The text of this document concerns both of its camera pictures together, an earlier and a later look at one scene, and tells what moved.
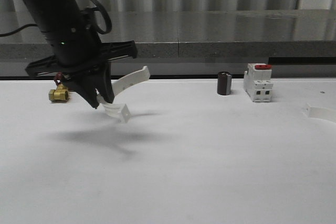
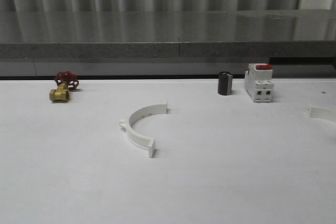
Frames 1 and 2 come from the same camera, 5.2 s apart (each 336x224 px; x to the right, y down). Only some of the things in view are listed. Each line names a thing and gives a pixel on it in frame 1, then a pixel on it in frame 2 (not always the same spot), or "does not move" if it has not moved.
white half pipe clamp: (119, 111) to (141, 141)
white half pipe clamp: (320, 113) does not move
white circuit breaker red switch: (257, 82) does not move
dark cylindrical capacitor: (224, 83) does not move
